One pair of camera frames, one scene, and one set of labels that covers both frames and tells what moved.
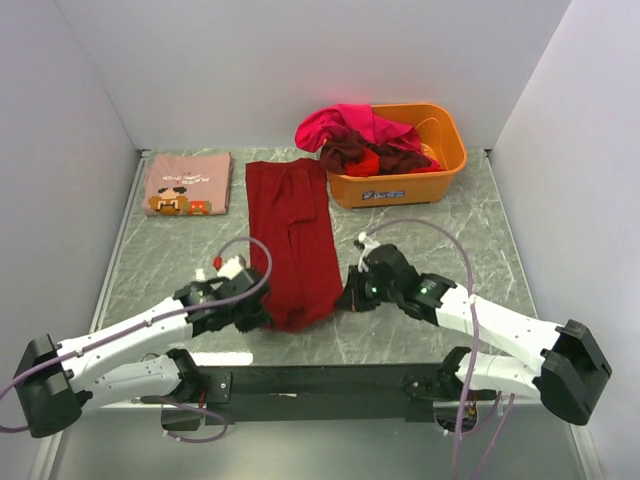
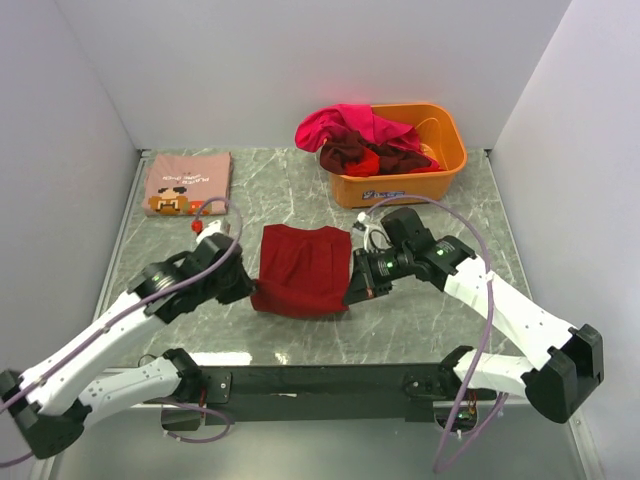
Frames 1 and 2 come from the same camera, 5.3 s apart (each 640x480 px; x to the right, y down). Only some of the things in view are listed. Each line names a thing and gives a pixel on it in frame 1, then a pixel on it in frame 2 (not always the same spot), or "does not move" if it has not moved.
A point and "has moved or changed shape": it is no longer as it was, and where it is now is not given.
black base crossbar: [318, 394] does not move
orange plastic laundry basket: [441, 134] does not move
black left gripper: [259, 317] -> [245, 285]
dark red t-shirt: [290, 215] has moved or changed shape
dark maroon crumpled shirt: [391, 157] does not move
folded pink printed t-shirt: [197, 183] does not move
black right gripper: [352, 298] -> [364, 283]
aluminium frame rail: [104, 289] does not move
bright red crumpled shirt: [367, 165] does not move
